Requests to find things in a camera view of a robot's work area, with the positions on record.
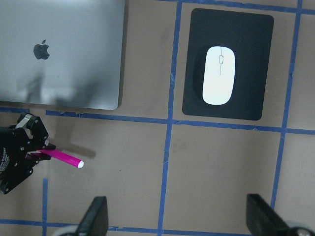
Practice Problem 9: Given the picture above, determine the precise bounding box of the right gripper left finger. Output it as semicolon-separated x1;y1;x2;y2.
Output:
76;196;109;236

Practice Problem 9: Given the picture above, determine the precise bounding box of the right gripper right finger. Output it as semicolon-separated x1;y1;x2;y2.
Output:
246;194;315;236

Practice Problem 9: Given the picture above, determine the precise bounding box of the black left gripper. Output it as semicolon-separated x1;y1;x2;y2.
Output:
0;113;56;194

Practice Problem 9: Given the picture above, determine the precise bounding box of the pink marker pen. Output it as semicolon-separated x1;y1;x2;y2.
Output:
37;149;84;169

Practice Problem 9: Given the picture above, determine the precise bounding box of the white computer mouse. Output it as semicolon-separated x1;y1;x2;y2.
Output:
202;46;236;105

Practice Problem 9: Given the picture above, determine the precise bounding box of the black mousepad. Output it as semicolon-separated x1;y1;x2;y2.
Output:
182;8;274;120

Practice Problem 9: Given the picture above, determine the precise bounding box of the grey closed laptop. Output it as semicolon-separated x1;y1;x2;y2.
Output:
0;0;126;110

